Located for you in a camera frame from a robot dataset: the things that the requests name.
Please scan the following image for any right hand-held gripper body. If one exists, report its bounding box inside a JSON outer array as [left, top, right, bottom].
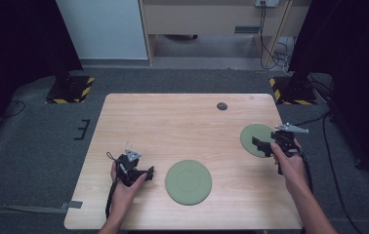
[[270, 122, 310, 176]]

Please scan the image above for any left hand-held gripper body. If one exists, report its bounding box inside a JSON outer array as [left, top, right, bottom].
[[115, 148, 143, 187]]

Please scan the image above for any green plate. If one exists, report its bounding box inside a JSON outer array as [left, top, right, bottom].
[[239, 123, 276, 159], [164, 159, 213, 207]]

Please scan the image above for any person's left hand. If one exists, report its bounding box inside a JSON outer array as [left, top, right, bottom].
[[109, 161, 148, 213]]

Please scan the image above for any person's right hand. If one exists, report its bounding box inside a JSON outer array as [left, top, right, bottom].
[[269, 138, 309, 196]]

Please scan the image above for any black stand with striped base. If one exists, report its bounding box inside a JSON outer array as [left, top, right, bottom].
[[44, 61, 96, 105], [267, 0, 347, 106]]

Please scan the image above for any grey tape piece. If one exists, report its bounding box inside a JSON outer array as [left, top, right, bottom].
[[61, 200, 84, 211]]

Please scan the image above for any black curtain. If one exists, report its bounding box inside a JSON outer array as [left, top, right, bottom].
[[288, 0, 369, 193], [0, 0, 84, 152]]

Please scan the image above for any grey desk label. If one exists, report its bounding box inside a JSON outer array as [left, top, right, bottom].
[[233, 25, 262, 34]]

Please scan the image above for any white power socket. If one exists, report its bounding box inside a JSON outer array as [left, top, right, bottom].
[[255, 0, 280, 8]]

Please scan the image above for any white partition panel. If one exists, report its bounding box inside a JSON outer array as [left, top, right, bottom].
[[55, 0, 149, 60]]

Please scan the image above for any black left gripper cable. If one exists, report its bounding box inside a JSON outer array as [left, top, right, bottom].
[[104, 151, 119, 220]]

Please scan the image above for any long black floor cable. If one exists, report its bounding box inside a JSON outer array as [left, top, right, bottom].
[[291, 110, 364, 234]]

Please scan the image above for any bundle of floor cables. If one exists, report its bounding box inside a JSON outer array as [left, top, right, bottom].
[[264, 36, 295, 76]]

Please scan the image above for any black hanging power cable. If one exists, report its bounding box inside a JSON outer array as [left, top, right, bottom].
[[259, 1, 273, 70]]

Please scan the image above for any thin black floor cable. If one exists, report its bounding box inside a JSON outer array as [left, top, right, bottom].
[[0, 99, 26, 120]]

